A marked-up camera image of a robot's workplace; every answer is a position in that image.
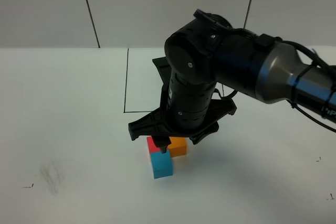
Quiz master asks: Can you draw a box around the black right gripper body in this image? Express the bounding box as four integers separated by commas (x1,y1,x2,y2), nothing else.
129,57,237,140

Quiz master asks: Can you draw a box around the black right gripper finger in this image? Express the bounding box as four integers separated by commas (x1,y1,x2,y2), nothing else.
152,136,171,154
189,124,219,145

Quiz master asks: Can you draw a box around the red cube block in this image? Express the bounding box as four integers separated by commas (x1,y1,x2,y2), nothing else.
146,136,160,154

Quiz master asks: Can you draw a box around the orange cube block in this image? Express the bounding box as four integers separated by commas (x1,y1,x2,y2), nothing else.
168,137,187,157

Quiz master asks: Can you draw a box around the blue cube block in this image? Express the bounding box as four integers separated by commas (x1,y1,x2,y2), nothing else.
150,150,173,179

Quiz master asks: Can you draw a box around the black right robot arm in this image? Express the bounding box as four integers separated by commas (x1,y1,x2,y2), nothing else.
129,10,335,153

